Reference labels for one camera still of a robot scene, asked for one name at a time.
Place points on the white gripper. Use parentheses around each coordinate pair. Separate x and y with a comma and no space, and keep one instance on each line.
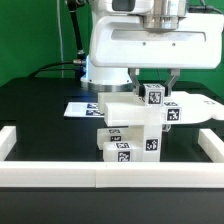
(122,41)

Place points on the white tagged cube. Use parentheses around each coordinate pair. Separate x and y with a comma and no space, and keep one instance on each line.
(166,127)
(154,94)

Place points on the white chair back frame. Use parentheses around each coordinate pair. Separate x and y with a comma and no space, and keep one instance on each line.
(126,109)

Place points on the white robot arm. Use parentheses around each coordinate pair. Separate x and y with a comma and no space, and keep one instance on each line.
(165,15)

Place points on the white marker sheet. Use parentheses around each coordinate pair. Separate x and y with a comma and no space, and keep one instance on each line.
(82,109)

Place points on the white U-shaped barrier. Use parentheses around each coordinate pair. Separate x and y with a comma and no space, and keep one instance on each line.
(109,174)

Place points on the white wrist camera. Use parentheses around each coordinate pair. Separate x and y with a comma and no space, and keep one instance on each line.
(125,6)

